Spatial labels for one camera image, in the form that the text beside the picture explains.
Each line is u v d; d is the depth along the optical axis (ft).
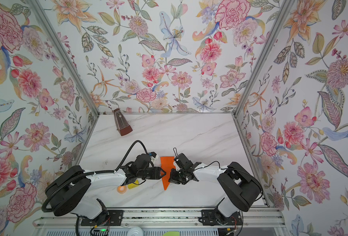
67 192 1.44
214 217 2.18
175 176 2.56
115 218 2.44
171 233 2.37
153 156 2.66
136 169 2.27
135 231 2.18
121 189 2.75
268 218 2.52
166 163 2.97
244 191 1.49
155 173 2.51
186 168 2.31
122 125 3.39
